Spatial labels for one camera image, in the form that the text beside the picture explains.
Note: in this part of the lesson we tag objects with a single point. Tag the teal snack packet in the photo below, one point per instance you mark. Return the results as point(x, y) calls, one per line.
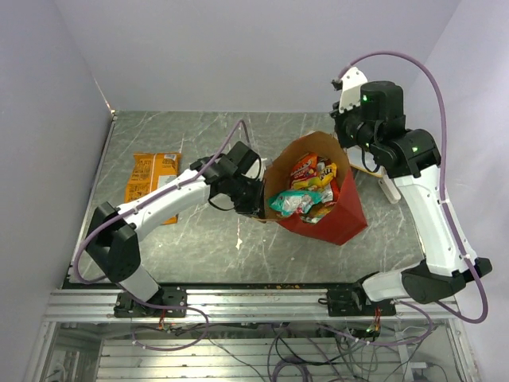
point(291, 201)

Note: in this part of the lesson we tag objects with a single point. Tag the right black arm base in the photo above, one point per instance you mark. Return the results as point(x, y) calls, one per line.
point(344, 301)

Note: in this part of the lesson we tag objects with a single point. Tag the yellow candy packet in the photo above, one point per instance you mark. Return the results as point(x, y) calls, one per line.
point(326, 172)

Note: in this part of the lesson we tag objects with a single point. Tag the aluminium frame rail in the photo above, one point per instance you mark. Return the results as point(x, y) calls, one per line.
point(225, 306)

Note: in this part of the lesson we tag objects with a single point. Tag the red yellow snack packet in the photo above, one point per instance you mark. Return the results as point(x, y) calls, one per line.
point(304, 169)

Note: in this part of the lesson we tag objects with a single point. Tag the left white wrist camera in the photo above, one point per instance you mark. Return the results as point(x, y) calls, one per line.
point(258, 168)

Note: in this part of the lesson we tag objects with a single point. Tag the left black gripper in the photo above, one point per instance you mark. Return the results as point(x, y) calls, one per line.
point(256, 206)

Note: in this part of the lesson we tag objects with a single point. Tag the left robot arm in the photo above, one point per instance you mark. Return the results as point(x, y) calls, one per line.
point(115, 232)

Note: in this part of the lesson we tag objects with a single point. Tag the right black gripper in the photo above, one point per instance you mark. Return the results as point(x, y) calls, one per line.
point(339, 118)

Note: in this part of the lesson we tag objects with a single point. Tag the orange kettle chips bag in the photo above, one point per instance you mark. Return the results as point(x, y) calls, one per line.
point(151, 171)

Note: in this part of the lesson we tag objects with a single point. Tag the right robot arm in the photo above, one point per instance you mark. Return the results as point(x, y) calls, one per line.
point(370, 115)

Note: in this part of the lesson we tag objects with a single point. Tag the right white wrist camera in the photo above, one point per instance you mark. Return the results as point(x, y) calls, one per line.
point(349, 84)

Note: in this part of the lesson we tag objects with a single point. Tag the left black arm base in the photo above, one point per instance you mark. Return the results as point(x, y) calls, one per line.
point(168, 300)

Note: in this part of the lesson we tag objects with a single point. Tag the red paper bag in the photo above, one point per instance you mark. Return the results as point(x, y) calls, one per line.
point(339, 216)

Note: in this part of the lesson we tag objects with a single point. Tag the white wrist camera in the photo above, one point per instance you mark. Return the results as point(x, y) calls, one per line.
point(258, 168)
point(349, 84)

